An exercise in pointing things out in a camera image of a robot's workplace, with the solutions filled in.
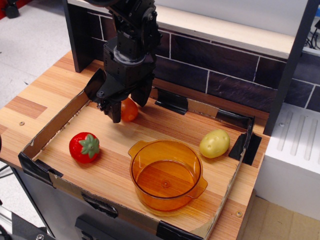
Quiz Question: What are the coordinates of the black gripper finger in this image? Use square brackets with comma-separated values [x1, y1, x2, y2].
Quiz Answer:
[107, 99, 122, 123]
[131, 74, 154, 107]

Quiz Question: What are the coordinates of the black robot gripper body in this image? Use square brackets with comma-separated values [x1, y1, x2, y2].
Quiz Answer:
[96, 39, 157, 111]

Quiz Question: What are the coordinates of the orange toy carrot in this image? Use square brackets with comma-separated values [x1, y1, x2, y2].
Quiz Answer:
[121, 97, 139, 122]

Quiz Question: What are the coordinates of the orange transparent plastic pot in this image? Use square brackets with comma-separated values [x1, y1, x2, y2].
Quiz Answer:
[128, 139, 208, 212]

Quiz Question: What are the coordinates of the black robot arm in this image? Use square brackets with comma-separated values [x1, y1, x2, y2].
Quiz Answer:
[84, 0, 162, 123]

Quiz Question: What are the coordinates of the taped cardboard fence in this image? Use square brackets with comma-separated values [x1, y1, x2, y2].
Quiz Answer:
[18, 80, 266, 240]

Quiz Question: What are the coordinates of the red toy strawberry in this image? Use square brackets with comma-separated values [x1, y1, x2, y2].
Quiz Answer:
[69, 132, 100, 164]

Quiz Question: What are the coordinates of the yellow toy potato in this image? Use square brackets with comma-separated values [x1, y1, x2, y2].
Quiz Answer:
[199, 129, 230, 159]

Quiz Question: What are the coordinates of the dark tile backsplash panel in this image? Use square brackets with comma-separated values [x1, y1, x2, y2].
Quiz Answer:
[67, 0, 320, 113]

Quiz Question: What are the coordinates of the white ribbed sink unit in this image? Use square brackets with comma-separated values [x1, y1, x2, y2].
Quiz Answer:
[254, 103, 320, 220]

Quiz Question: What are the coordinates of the black vertical post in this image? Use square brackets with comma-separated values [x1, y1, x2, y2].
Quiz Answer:
[263, 0, 320, 136]

